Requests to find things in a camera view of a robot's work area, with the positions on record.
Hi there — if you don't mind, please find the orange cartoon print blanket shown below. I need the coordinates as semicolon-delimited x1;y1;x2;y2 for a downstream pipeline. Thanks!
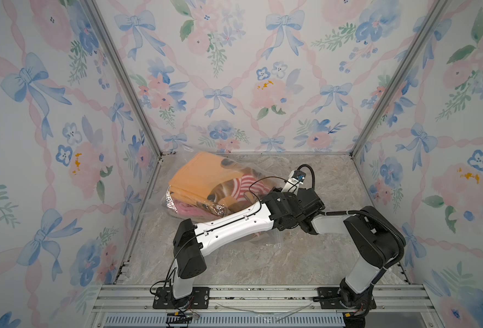
168;151;278;218

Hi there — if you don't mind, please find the right rear aluminium corner post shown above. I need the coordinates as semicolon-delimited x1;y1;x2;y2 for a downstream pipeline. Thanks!
349;0;450;160

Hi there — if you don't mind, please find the pink fleece blanket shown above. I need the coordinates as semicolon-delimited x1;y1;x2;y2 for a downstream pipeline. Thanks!
170;200;220;221

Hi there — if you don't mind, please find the clear plastic vacuum bag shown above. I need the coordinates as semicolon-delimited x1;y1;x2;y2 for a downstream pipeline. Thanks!
165;144;288;251

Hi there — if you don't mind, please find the left floor aluminium rail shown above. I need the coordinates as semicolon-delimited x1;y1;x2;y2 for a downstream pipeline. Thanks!
112;156;164;285

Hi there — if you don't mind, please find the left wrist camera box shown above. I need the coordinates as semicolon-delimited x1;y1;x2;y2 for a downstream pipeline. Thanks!
282;169;306;194

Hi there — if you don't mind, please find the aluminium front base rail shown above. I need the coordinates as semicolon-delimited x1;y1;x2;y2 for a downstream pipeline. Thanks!
85;285;444;327

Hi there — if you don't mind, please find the left rear aluminium corner post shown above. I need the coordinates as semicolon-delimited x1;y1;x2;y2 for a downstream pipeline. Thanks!
80;0;162;160

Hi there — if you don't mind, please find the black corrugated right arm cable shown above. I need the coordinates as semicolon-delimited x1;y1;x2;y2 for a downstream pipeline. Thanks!
296;163;406;269

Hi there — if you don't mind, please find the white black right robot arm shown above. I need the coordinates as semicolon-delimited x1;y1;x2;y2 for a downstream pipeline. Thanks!
297;188;406;317

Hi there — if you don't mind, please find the aluminium corner post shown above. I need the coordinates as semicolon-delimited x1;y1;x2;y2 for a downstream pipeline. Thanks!
80;0;162;160
349;0;450;160

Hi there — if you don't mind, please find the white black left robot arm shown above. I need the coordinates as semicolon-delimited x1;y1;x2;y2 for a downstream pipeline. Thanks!
151;191;303;310

